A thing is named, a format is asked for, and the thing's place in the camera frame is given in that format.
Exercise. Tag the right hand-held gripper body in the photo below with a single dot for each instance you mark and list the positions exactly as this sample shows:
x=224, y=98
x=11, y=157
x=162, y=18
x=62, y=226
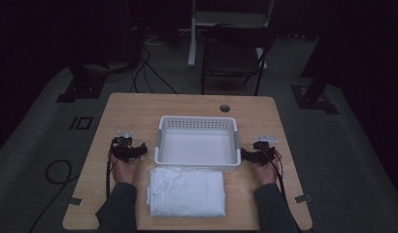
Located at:
x=264, y=149

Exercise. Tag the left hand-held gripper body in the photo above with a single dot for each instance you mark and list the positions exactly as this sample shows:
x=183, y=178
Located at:
x=122, y=146

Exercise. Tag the person's left hand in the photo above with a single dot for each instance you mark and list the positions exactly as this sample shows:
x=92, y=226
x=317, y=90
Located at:
x=125, y=171

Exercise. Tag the person's right hand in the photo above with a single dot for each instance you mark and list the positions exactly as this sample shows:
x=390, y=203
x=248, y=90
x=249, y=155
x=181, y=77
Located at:
x=267, y=173

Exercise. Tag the white plastic basket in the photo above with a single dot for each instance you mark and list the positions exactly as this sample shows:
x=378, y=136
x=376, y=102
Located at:
x=197, y=145

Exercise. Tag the white folded cloth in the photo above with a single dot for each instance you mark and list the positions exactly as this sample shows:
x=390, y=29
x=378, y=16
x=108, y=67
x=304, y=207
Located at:
x=186, y=192

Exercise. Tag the grey tape strip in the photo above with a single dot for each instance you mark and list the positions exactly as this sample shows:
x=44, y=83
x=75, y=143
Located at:
x=75, y=201
x=303, y=198

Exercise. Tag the black stand base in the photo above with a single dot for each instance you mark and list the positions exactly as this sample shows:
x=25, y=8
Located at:
x=82, y=87

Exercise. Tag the black stand with base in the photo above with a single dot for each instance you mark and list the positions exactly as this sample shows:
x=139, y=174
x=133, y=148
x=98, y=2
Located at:
x=316, y=93

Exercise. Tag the black folding chair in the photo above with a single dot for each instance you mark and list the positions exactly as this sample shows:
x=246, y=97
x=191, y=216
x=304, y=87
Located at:
x=234, y=55

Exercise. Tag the white metal desk frame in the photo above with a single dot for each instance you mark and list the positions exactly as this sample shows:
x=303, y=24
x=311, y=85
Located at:
x=193, y=35

